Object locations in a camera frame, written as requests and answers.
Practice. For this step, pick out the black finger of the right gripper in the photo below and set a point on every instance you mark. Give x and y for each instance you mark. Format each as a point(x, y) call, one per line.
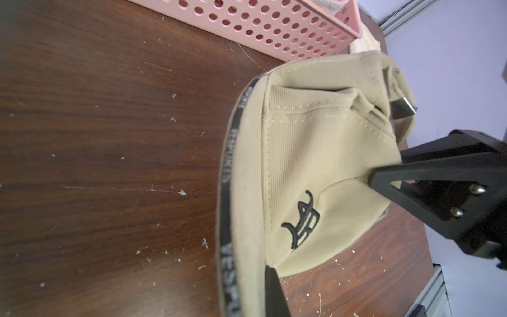
point(456, 185)

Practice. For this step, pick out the cream fabric glove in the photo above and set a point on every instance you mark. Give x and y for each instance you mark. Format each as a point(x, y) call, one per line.
point(366, 43)

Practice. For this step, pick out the beige baseball cap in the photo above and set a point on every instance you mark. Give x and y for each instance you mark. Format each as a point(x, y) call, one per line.
point(293, 188)

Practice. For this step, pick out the pink plastic basket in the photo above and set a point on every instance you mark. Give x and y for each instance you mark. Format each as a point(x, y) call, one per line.
point(287, 30)

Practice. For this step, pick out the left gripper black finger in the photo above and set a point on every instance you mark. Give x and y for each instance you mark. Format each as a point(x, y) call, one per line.
point(275, 301)

